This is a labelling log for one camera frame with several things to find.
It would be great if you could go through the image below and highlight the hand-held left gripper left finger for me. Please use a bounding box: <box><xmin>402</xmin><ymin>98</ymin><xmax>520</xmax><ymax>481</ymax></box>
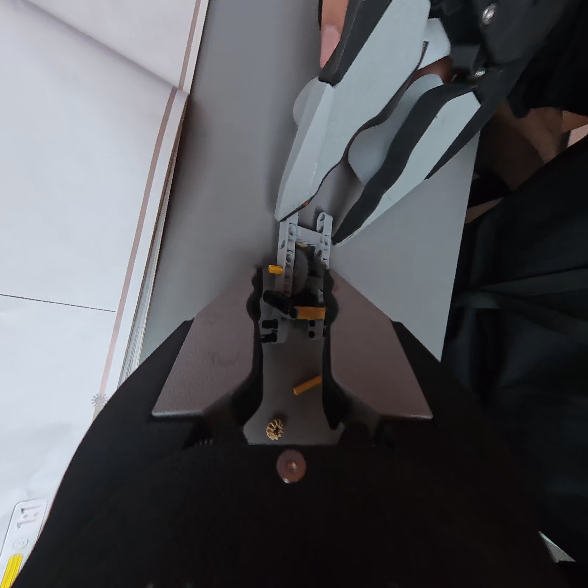
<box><xmin>152</xmin><ymin>266</ymin><xmax>266</xmax><ymax>428</ymax></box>

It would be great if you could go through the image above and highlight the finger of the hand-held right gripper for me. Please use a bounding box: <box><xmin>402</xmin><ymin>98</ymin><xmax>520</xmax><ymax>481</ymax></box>
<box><xmin>331</xmin><ymin>83</ymin><xmax>482</xmax><ymax>245</ymax></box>
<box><xmin>274</xmin><ymin>0</ymin><xmax>433</xmax><ymax>223</ymax></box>

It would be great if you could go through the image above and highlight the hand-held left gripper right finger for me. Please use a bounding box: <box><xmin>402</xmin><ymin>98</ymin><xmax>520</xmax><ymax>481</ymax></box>
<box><xmin>321</xmin><ymin>268</ymin><xmax>434</xmax><ymax>431</ymax></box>

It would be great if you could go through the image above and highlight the grey lego gear frame assembly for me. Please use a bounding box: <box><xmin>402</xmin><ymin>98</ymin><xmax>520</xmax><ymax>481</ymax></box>
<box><xmin>257</xmin><ymin>211</ymin><xmax>335</xmax><ymax>345</ymax></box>

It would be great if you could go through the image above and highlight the white lego instruction booklet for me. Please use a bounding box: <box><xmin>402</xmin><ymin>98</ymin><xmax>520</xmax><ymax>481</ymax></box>
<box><xmin>0</xmin><ymin>0</ymin><xmax>209</xmax><ymax>588</ymax></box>

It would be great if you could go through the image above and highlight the person's right hand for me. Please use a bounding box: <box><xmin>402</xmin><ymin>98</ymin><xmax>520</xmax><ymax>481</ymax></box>
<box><xmin>319</xmin><ymin>0</ymin><xmax>351</xmax><ymax>70</ymax></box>

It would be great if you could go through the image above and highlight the person's black clothing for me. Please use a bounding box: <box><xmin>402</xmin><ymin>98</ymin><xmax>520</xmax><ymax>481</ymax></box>
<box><xmin>441</xmin><ymin>0</ymin><xmax>588</xmax><ymax>588</ymax></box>

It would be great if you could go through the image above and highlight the black strap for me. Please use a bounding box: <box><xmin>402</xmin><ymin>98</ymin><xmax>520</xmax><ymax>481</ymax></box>
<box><xmin>452</xmin><ymin>269</ymin><xmax>588</xmax><ymax>312</ymax></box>

